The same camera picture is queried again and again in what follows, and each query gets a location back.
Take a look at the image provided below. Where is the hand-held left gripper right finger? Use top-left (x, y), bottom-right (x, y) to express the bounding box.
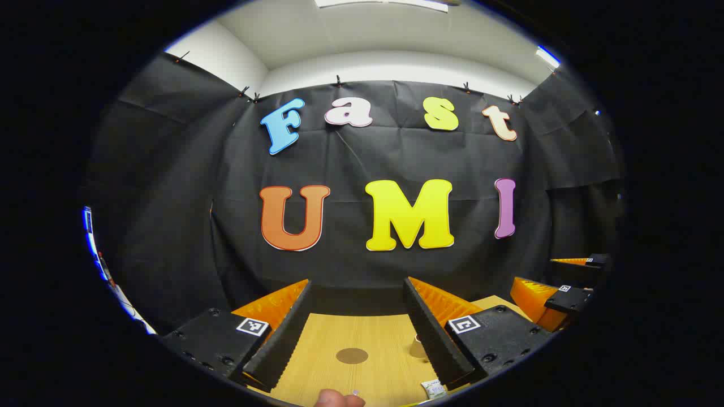
top-left (403, 277), bottom-right (552, 391)

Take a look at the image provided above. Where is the white toothpaste tube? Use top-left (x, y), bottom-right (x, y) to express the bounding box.
top-left (420, 380), bottom-right (449, 401)

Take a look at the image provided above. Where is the row of black cloth clips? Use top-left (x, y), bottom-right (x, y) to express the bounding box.
top-left (173, 50), bottom-right (561, 105)

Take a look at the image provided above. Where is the wooden desktop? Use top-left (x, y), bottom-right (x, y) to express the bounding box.
top-left (247, 294), bottom-right (535, 407)

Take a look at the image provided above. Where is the long ceiling light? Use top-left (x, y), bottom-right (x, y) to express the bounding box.
top-left (314, 0), bottom-right (449, 13)

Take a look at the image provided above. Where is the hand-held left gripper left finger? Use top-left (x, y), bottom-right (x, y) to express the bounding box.
top-left (161, 279), bottom-right (313, 393)

